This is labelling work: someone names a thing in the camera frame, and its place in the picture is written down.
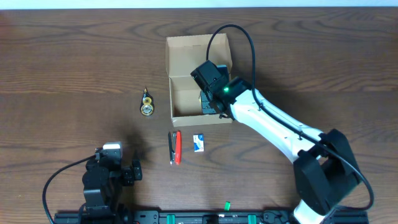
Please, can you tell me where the red black stapler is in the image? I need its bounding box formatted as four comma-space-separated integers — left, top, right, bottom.
168, 131, 182, 165

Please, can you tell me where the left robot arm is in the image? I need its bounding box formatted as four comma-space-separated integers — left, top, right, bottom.
82, 148, 142, 218

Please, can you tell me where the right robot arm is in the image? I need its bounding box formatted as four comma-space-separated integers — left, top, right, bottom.
195, 77, 365, 223

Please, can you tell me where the open cardboard box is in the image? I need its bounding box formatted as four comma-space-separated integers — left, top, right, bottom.
165, 34, 233, 127

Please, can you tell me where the black yellow correction tape dispenser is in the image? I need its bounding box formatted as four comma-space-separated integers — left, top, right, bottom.
140, 88, 154, 116

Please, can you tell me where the small green clip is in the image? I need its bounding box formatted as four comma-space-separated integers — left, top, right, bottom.
224, 202, 231, 211

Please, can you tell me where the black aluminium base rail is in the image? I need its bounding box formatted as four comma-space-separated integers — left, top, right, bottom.
53, 208, 369, 224

